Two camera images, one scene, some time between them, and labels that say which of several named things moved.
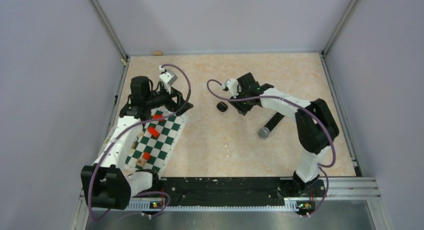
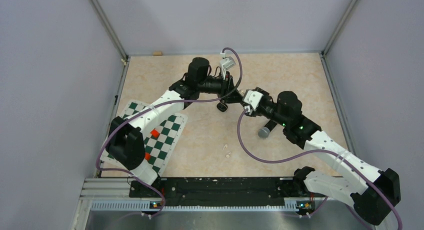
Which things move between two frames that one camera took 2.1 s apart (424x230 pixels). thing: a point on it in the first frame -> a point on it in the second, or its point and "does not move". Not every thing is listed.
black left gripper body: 162,97 -> 219,86
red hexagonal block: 153,131 does not move
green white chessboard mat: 155,147 does not move
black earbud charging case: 222,106 does not move
